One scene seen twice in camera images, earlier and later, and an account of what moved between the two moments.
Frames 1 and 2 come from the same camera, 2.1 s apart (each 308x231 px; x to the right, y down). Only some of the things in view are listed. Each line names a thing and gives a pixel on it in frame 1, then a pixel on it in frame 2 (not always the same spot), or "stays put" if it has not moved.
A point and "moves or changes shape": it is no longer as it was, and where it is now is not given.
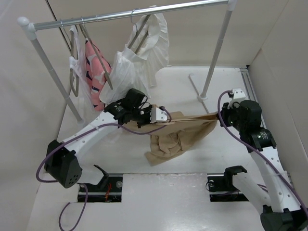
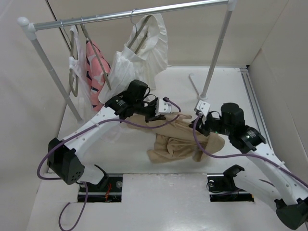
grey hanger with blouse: (138, 32) stays put
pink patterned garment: (96, 73) stays put
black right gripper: (225, 111) to (202, 124)
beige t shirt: (169, 138) moves or changes shape
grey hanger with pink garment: (85, 32) stays put
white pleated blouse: (146, 55) stays put
